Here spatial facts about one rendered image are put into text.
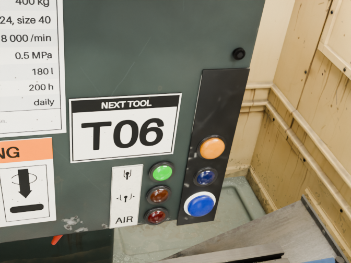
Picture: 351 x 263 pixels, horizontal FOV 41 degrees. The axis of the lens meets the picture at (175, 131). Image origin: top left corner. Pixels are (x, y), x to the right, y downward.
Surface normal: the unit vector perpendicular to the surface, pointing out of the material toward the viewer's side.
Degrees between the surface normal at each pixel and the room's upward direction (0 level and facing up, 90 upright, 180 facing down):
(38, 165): 90
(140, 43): 90
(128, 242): 0
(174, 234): 0
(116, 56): 90
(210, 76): 90
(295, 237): 24
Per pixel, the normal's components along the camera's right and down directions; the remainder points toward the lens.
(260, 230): -0.29, -0.69
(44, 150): 0.27, 0.60
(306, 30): -0.96, 0.07
